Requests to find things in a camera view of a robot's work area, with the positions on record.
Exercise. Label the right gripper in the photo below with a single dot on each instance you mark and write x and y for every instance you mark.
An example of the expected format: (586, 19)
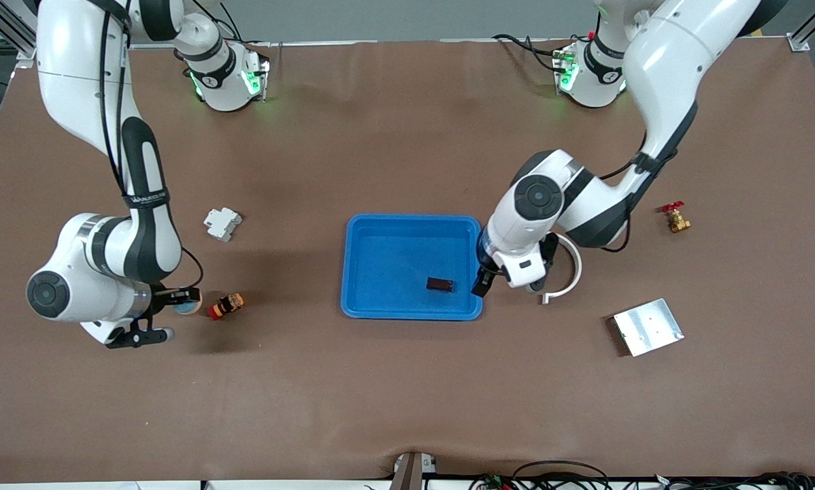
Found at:
(164, 297)

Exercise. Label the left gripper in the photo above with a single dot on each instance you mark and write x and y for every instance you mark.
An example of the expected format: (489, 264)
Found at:
(482, 278)

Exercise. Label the light blue call bell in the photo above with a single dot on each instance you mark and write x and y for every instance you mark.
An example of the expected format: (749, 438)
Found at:
(188, 309)

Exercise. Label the large dark brown capacitor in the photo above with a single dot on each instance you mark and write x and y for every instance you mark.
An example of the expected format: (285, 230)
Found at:
(440, 284)

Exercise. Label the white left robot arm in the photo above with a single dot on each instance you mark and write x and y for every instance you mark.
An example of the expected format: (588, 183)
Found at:
(666, 61)

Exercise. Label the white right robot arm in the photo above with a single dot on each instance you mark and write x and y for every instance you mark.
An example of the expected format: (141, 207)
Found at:
(101, 88)

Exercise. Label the red and yellow push button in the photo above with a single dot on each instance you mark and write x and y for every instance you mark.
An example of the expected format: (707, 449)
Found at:
(226, 306)

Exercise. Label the white circuit breaker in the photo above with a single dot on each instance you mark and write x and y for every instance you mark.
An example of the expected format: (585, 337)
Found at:
(222, 224)

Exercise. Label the blue plastic tray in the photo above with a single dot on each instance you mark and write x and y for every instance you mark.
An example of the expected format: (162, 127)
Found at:
(394, 265)

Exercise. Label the silver metal box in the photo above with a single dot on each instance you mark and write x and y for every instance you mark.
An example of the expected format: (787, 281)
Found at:
(649, 328)

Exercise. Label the white curved plastic bracket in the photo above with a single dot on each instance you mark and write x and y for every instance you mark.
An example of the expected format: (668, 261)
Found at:
(577, 272)

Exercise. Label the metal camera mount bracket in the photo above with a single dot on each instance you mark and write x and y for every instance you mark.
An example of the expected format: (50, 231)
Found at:
(411, 473)

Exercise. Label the aluminium frame profile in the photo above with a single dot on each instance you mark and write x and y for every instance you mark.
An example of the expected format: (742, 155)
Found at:
(13, 34)
(799, 42)

